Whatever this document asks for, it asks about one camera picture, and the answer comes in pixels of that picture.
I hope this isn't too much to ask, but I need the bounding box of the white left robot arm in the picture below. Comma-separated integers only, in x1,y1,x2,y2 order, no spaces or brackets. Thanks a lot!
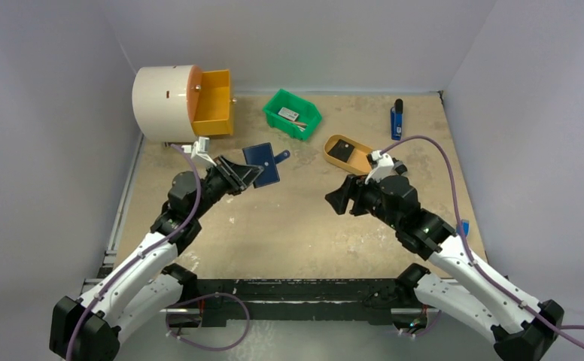
49,156,264,360

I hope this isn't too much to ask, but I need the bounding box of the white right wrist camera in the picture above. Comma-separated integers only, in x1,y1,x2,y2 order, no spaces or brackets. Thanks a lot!
364,150,394,184

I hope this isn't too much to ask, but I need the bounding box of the green plastic bin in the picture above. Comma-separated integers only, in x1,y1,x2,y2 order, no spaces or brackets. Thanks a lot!
263,89,323,141

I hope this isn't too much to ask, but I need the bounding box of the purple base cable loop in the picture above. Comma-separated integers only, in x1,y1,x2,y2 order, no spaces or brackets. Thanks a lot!
164,292,251,352

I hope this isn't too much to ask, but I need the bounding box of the black credit card stack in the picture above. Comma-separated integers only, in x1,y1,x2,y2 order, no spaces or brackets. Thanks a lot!
328,139,355,163

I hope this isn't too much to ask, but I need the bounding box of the small blue object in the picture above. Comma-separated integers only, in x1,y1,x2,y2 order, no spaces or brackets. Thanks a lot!
457,219,470,237

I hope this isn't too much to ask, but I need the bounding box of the white cylindrical drawer cabinet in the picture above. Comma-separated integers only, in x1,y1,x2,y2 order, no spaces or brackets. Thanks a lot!
132,65,202,143

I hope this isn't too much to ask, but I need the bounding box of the blue stapler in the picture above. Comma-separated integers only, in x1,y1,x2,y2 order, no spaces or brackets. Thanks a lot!
390,99,403,141

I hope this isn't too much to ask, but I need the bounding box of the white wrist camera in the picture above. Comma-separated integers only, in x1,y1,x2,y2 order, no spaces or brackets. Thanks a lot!
178,136,215,168
364,150,394,184

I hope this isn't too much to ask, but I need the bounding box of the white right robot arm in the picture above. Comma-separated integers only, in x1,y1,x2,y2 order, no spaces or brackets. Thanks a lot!
325,174,564,360

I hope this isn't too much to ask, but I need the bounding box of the tan oval tray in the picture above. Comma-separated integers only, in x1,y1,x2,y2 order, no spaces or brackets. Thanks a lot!
324,135,373,175

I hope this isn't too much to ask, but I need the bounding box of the small black marker cap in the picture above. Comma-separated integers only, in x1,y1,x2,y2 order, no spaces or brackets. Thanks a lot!
393,159,408,175

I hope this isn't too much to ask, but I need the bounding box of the navy blue card holder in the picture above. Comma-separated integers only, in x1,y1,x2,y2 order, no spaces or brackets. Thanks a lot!
242,143,290,188

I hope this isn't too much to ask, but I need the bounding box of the small box in bin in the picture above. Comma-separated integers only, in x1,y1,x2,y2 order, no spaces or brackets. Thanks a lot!
277,107,299,122

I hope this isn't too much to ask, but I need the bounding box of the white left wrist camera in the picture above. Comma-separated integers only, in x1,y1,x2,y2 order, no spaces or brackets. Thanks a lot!
178,136,215,168

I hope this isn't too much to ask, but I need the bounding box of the yellow open drawer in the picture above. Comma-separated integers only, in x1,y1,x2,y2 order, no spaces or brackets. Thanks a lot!
192,69,235,137

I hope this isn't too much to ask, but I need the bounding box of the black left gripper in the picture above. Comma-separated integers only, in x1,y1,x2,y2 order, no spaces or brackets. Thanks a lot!
191,155,262,220

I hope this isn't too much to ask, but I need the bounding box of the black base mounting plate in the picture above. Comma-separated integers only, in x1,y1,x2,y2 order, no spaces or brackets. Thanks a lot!
181,278,423,327

